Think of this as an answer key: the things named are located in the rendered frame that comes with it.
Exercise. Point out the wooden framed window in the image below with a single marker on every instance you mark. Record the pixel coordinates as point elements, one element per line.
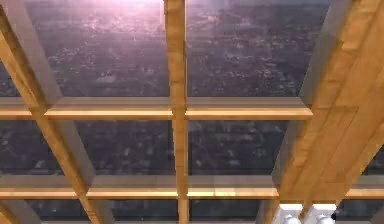
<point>176,113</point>

